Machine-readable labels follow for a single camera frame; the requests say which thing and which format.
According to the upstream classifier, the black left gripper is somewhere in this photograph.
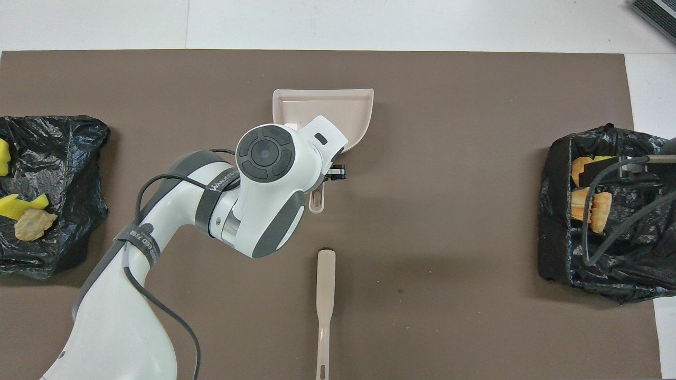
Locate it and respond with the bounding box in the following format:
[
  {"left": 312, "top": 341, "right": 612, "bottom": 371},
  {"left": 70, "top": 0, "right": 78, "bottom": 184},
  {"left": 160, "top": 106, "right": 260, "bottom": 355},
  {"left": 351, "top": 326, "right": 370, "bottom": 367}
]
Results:
[{"left": 318, "top": 165, "right": 347, "bottom": 186}]

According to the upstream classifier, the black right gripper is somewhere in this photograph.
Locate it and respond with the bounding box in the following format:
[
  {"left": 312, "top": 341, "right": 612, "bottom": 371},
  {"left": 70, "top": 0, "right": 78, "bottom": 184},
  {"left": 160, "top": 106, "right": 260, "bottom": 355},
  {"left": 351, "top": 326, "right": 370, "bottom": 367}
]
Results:
[{"left": 578, "top": 157, "right": 676, "bottom": 189}]

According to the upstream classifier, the brown oval cookie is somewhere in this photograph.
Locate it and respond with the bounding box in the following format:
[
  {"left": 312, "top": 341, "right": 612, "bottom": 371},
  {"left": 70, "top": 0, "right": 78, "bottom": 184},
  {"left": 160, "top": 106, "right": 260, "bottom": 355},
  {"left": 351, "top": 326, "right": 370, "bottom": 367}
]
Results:
[{"left": 572, "top": 157, "right": 595, "bottom": 188}]

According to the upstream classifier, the striped orange croissant piece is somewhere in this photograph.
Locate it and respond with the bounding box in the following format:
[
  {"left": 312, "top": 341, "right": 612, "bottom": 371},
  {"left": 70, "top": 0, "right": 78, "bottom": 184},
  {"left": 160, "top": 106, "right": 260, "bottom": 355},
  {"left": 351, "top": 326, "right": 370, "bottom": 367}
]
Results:
[{"left": 588, "top": 192, "right": 613, "bottom": 234}]

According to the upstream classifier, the beige plastic dustpan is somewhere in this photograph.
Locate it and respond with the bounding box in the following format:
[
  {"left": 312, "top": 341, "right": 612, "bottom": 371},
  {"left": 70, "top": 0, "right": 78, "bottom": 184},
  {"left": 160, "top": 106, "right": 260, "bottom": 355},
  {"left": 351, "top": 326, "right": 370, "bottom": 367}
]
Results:
[{"left": 273, "top": 88, "right": 374, "bottom": 214}]

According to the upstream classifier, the beige hand brush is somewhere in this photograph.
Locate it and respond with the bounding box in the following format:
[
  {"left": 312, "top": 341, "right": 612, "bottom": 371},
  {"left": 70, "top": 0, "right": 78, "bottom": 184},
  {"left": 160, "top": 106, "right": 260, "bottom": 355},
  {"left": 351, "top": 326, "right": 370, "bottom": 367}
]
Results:
[{"left": 316, "top": 248, "right": 337, "bottom": 380}]

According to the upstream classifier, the small striped croissant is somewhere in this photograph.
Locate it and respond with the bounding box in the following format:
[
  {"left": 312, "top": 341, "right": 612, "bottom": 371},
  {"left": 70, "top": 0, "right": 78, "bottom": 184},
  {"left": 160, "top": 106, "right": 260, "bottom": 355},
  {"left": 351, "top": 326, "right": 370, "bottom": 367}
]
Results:
[{"left": 14, "top": 208, "right": 58, "bottom": 242}]

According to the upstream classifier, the black bag lined bin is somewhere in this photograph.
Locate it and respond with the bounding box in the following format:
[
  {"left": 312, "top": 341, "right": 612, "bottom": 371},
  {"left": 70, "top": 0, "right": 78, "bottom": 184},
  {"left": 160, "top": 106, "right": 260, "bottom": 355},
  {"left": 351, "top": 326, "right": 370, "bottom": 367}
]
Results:
[
  {"left": 0, "top": 115, "right": 111, "bottom": 280},
  {"left": 538, "top": 123, "right": 676, "bottom": 305}
]

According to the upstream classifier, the brown table mat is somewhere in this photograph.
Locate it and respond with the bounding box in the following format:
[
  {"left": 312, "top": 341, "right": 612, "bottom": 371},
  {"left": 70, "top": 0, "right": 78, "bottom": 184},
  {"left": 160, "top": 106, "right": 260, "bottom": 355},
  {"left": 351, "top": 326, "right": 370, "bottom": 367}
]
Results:
[{"left": 0, "top": 49, "right": 662, "bottom": 380}]

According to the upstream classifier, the grey ribbed device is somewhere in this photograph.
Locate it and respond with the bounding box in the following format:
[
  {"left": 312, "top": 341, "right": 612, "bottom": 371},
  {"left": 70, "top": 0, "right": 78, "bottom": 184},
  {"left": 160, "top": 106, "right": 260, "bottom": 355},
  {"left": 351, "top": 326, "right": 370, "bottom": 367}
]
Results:
[{"left": 631, "top": 0, "right": 676, "bottom": 45}]

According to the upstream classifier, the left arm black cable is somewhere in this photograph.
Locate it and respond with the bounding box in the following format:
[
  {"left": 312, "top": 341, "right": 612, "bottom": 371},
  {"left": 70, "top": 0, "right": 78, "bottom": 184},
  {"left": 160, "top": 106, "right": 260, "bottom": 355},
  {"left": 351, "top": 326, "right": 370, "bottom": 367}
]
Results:
[{"left": 123, "top": 148, "right": 238, "bottom": 380}]

